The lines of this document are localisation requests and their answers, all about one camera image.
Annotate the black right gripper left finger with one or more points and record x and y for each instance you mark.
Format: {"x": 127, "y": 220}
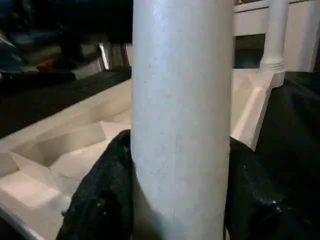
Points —
{"x": 105, "y": 200}

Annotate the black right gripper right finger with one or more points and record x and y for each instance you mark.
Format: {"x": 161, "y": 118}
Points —
{"x": 255, "y": 212}

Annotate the white plastic table top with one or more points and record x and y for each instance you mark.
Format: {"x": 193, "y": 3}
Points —
{"x": 50, "y": 150}

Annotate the white plastic table leg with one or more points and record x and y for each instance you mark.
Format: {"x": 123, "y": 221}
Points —
{"x": 275, "y": 32}
{"x": 182, "y": 100}

